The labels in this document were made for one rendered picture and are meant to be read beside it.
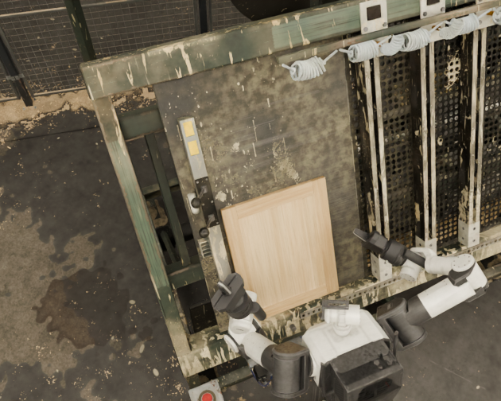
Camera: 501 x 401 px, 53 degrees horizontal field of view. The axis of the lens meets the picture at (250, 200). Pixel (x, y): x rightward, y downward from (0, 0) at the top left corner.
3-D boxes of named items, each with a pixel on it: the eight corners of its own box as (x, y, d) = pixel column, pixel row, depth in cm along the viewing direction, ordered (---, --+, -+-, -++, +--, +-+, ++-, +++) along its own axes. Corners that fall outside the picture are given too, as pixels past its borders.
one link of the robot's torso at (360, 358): (415, 412, 175) (425, 350, 154) (328, 453, 168) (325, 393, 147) (370, 348, 198) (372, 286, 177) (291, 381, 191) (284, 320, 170)
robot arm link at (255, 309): (228, 283, 163) (238, 294, 173) (221, 315, 159) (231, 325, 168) (262, 286, 160) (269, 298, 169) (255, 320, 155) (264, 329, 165)
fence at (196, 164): (231, 328, 215) (234, 334, 211) (176, 118, 171) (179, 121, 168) (242, 324, 216) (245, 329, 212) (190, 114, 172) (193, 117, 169)
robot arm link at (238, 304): (201, 301, 150) (214, 312, 160) (227, 317, 145) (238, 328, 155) (226, 266, 154) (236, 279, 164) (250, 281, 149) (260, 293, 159)
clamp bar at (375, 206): (368, 275, 229) (398, 305, 208) (343, 1, 175) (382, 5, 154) (387, 268, 231) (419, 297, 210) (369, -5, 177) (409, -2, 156)
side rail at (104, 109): (172, 340, 214) (177, 357, 205) (88, 91, 164) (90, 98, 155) (185, 336, 216) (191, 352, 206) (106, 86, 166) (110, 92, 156)
